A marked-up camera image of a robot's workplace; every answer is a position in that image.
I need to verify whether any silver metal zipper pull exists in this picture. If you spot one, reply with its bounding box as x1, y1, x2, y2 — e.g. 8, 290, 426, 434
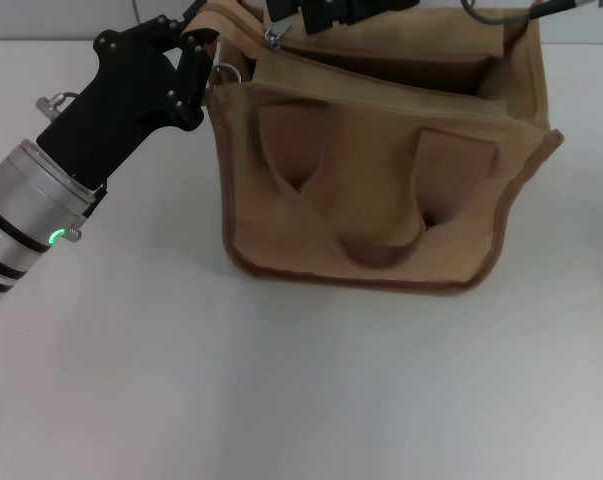
264, 18, 289, 51

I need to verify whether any right gripper cable with plug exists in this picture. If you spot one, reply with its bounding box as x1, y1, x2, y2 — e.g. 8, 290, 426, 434
459, 0, 603, 25

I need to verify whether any left gripper cable with plug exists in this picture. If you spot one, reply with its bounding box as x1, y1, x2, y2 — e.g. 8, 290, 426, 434
34, 91, 108, 245

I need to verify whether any silver metal bag ring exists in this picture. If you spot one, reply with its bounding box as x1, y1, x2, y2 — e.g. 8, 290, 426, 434
211, 62, 243, 85

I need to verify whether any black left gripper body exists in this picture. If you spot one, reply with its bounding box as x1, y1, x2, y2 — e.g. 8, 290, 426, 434
34, 15, 206, 190

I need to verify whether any gripper cable with plug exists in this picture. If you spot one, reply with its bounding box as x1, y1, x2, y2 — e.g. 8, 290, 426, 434
459, 0, 603, 25
34, 91, 108, 245

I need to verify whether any khaki canvas food bag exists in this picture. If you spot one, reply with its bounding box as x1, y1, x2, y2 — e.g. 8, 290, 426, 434
183, 0, 565, 297

